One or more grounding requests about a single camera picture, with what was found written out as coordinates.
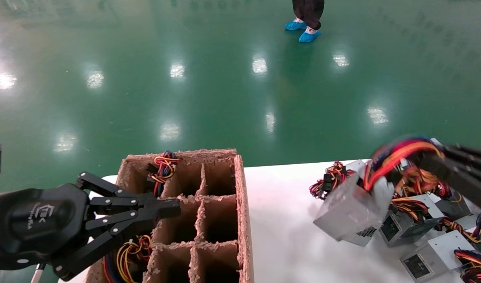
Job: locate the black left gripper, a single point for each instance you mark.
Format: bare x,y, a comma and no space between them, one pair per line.
36,224

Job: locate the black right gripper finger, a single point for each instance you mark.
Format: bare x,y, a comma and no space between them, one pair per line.
472,159
468,181

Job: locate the silver power supply unit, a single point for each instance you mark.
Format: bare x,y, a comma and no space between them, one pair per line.
436,140
440,251
456,208
358,167
409,230

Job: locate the brown cardboard divider box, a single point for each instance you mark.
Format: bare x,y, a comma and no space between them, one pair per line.
242,220

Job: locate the silver power supply with vent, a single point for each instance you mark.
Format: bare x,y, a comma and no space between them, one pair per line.
330,177

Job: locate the blue shoe cover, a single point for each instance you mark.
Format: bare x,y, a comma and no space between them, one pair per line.
309,37
294,26

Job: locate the person legs dark trousers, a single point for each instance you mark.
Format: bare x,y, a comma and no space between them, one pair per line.
309,11

